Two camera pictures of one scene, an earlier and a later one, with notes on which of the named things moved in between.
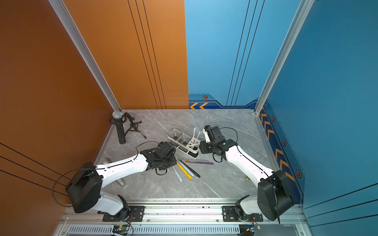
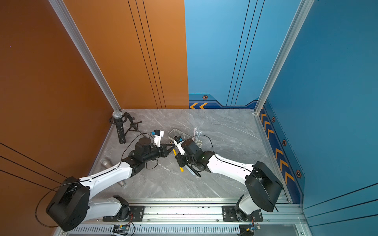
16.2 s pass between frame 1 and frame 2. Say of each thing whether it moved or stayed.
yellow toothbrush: moved
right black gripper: moved
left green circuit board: stayed
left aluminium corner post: stayed
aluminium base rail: stayed
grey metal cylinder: stayed
